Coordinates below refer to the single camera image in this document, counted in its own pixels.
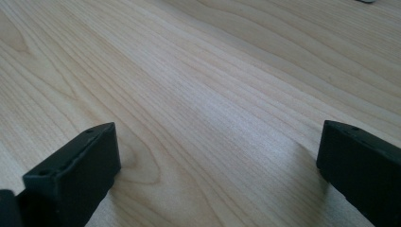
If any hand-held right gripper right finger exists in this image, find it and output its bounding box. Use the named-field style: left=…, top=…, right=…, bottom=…
left=316, top=119, right=401, bottom=227

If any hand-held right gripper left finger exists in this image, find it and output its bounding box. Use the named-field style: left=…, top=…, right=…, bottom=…
left=17, top=121, right=122, bottom=227

